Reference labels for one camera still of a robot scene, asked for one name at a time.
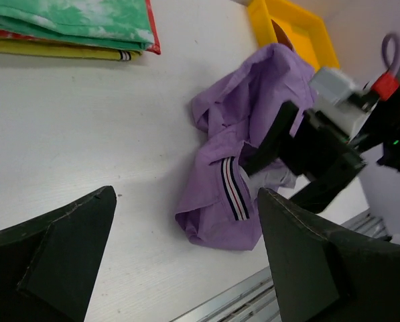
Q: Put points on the purple trousers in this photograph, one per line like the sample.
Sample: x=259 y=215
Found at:
x=218 y=207

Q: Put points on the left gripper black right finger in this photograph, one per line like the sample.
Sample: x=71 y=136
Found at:
x=324 y=272

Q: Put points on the yellow plastic tray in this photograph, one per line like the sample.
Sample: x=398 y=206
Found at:
x=287 y=23

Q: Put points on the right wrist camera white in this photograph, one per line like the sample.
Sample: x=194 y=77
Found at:
x=345 y=104

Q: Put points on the green white folded trousers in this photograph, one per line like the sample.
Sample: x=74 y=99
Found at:
x=72 y=20

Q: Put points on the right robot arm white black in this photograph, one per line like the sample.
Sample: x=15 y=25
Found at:
x=383 y=125

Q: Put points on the aluminium rail frame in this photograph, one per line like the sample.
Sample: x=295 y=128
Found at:
x=253 y=299

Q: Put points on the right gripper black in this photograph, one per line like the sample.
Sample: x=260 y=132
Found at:
x=323 y=159

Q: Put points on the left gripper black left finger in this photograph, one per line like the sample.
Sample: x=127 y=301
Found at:
x=49 y=264

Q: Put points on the yellow folded trousers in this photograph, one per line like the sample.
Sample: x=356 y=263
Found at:
x=44 y=49

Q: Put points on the red folded trousers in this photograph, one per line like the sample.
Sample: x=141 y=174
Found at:
x=154 y=33

